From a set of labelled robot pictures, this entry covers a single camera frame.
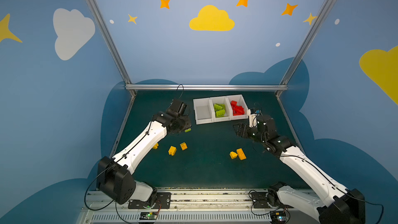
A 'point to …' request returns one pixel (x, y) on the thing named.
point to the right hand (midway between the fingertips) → (241, 124)
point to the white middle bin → (220, 100)
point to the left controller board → (148, 215)
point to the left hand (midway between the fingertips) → (192, 123)
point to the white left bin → (203, 110)
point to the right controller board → (278, 217)
